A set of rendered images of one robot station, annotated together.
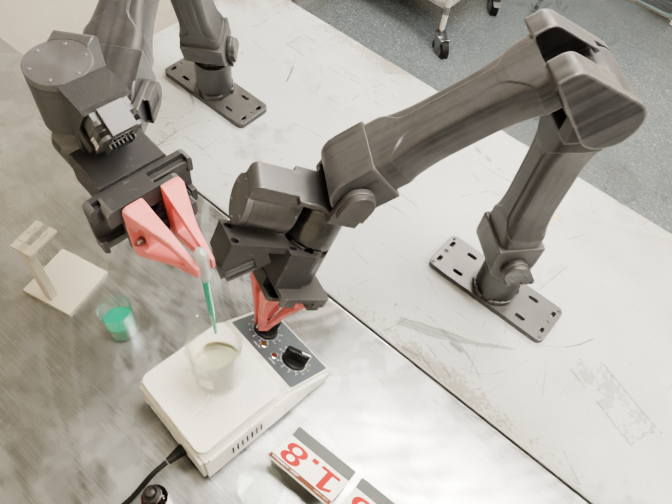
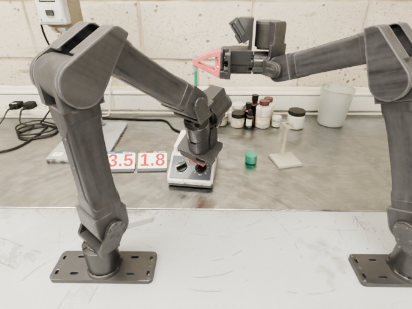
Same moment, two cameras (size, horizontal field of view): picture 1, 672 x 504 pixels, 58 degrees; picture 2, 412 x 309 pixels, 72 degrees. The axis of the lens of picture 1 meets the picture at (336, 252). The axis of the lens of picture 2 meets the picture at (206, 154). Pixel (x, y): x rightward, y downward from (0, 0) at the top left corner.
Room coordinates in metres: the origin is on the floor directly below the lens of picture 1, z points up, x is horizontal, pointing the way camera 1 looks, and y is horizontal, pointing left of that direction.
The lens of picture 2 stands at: (0.93, -0.27, 1.39)
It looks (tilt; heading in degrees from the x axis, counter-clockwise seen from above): 31 degrees down; 148
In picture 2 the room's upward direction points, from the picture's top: straight up
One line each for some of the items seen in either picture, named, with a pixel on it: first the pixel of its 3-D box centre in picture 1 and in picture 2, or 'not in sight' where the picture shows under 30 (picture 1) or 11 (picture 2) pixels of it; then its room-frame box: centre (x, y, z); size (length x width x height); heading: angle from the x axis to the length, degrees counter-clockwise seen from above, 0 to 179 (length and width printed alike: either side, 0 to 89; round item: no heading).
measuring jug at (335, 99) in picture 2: not in sight; (331, 104); (0.27, 0.76, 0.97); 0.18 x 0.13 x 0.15; 161
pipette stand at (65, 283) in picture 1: (54, 258); (287, 143); (0.40, 0.37, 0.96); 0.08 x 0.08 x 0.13; 71
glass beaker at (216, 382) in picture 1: (214, 356); not in sight; (0.27, 0.12, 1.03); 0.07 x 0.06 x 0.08; 33
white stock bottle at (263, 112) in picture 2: not in sight; (263, 113); (0.16, 0.49, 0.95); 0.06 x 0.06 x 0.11
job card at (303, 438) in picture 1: (312, 464); (152, 160); (0.20, -0.01, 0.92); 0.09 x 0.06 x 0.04; 60
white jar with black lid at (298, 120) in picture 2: not in sight; (295, 118); (0.23, 0.60, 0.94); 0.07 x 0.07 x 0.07
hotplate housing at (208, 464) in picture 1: (231, 384); (195, 156); (0.28, 0.10, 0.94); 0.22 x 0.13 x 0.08; 140
